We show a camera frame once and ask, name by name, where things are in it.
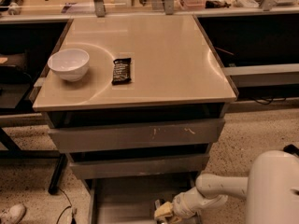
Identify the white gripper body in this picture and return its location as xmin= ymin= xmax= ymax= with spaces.
xmin=173 ymin=192 xmax=194 ymax=218

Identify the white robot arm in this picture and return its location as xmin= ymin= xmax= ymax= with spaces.
xmin=154 ymin=150 xmax=299 ymax=224

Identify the grey middle drawer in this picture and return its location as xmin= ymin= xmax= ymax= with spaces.
xmin=69 ymin=154 xmax=209 ymax=179

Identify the grey open bottom drawer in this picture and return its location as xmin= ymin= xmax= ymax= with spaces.
xmin=88 ymin=173 xmax=194 ymax=224

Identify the grey top drawer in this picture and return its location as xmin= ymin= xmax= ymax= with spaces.
xmin=49 ymin=119 xmax=225 ymax=153

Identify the grey cabinet with beige top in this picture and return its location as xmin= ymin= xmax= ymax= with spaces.
xmin=32 ymin=14 xmax=239 ymax=224

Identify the black table leg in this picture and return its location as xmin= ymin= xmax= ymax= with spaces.
xmin=48 ymin=154 xmax=66 ymax=195

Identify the black chair base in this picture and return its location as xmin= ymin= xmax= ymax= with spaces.
xmin=283 ymin=144 xmax=299 ymax=157

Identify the black snack bar wrapper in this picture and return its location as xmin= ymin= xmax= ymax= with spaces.
xmin=112 ymin=58 xmax=131 ymax=85

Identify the white shoe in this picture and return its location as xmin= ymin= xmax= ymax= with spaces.
xmin=0 ymin=203 xmax=26 ymax=224

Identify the white bowl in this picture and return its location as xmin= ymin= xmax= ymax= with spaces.
xmin=48 ymin=49 xmax=90 ymax=82

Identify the black floor cable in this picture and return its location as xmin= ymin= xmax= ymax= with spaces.
xmin=55 ymin=187 xmax=78 ymax=224

